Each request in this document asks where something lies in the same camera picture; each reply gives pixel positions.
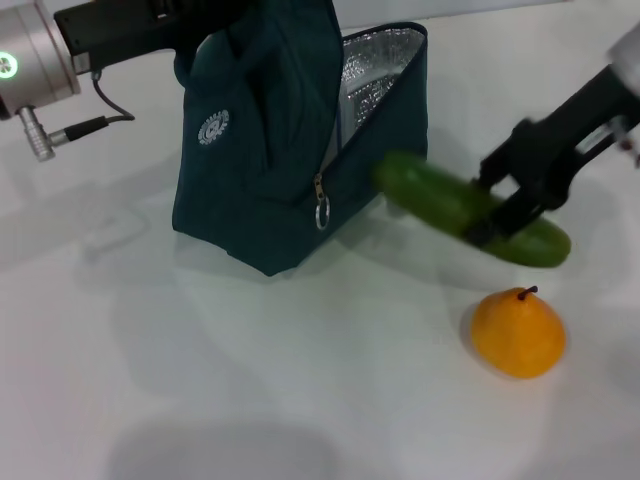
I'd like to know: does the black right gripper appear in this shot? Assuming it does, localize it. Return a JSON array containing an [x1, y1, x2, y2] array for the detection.
[[467, 64, 629, 246]]

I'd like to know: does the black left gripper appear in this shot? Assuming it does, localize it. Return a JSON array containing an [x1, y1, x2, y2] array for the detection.
[[53, 0, 241, 74]]

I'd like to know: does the green cucumber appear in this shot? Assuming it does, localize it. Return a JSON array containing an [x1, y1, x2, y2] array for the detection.
[[370, 151, 572, 268]]

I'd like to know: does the orange pear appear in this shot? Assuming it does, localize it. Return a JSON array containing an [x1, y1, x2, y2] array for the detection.
[[469, 285, 567, 380]]

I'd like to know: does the dark teal fabric lunch bag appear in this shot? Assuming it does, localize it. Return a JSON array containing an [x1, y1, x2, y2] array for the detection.
[[171, 0, 431, 279]]

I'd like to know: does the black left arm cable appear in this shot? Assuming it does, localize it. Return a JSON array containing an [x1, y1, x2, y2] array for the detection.
[[17, 69, 137, 164]]

